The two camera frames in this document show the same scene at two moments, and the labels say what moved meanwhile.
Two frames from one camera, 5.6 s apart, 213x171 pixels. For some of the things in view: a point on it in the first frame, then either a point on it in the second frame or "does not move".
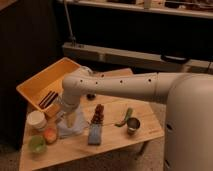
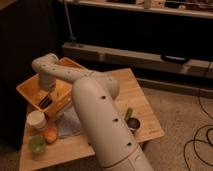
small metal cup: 132,124 does not move
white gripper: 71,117 to 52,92
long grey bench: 134,59 does not move
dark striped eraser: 48,99 does not move
